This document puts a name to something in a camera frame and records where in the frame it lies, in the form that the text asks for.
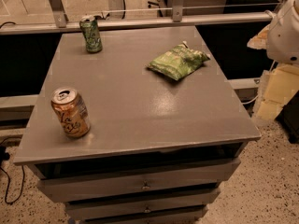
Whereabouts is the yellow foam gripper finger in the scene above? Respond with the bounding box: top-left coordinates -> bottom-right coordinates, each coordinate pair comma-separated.
253,63 -> 299,120

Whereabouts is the green jalapeno chip bag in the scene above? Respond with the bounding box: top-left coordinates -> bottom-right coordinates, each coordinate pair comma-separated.
147,41 -> 210,81

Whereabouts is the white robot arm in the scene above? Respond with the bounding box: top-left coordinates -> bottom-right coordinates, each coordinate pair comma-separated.
247,0 -> 299,119

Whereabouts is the green soda can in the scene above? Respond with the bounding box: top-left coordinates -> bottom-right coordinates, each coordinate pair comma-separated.
79,15 -> 103,53

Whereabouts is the orange La Croix can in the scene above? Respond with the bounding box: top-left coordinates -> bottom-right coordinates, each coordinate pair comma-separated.
51,87 -> 91,138

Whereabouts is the grey drawer cabinet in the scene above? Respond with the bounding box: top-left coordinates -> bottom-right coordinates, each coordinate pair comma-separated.
13,25 -> 262,224

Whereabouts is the middle grey drawer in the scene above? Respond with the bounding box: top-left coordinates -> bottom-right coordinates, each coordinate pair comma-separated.
66,188 -> 220,220

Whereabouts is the grey drawer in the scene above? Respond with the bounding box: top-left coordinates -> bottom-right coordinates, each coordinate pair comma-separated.
66,188 -> 220,220
37,158 -> 240,203
83,205 -> 207,224

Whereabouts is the bottom grey drawer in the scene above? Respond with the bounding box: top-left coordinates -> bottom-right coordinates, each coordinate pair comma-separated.
83,205 -> 207,224

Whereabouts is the top grey drawer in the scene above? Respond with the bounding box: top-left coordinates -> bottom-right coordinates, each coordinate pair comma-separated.
37,158 -> 240,203

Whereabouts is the white cable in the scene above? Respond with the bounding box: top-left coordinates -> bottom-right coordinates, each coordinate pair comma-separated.
241,94 -> 260,106

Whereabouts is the grey metal rail frame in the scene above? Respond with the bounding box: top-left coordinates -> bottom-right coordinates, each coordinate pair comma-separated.
0,0 -> 277,35

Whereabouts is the black floor cable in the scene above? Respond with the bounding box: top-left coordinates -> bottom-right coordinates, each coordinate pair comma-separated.
0,137 -> 26,205

